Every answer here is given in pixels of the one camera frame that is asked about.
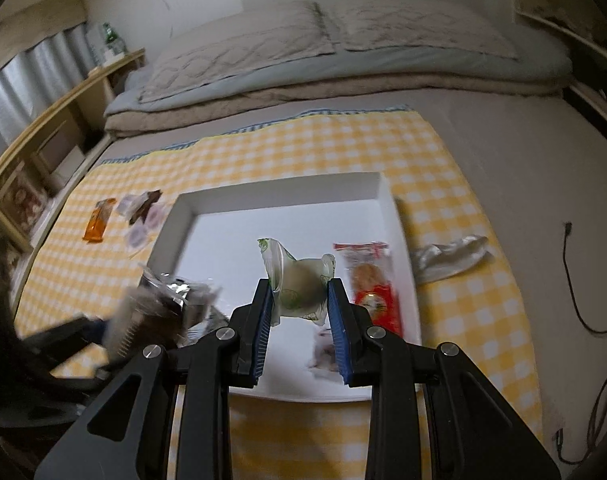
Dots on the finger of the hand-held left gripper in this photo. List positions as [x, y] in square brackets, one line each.
[88, 372]
[63, 332]

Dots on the chocolate ball packet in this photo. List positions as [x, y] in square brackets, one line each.
[321, 355]

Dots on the large brown cake packet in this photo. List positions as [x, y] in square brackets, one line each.
[148, 320]

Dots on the bagged red-dress doll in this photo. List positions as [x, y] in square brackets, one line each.
[23, 200]

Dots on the red snack packet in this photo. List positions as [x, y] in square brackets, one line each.
[376, 300]

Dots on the beige blanket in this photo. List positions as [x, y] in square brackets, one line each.
[333, 100]

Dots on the yellow checkered mat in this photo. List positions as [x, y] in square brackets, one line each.
[293, 150]

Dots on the green glass bottle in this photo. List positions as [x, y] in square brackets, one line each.
[110, 40]

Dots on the beige textured pillow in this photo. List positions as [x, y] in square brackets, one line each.
[233, 50]
[413, 27]

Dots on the grey curtain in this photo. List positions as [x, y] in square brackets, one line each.
[28, 75]

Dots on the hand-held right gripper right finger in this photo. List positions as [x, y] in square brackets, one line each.
[339, 330]

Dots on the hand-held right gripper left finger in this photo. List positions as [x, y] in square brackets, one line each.
[262, 330]

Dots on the long wooden shelf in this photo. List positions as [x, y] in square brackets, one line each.
[48, 105]

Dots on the white cardboard box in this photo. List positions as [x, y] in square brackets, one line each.
[223, 240]

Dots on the grey-blue duvet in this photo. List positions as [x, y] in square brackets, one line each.
[383, 67]

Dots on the orange snack packet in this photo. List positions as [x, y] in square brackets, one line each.
[99, 222]

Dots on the dark brown snack packet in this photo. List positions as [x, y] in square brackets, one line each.
[144, 206]

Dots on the green mochi packet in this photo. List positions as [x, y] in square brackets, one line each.
[301, 280]

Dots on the beige printed valance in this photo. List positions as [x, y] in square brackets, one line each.
[43, 15]

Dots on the crumpled silver wrapper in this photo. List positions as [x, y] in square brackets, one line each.
[448, 260]

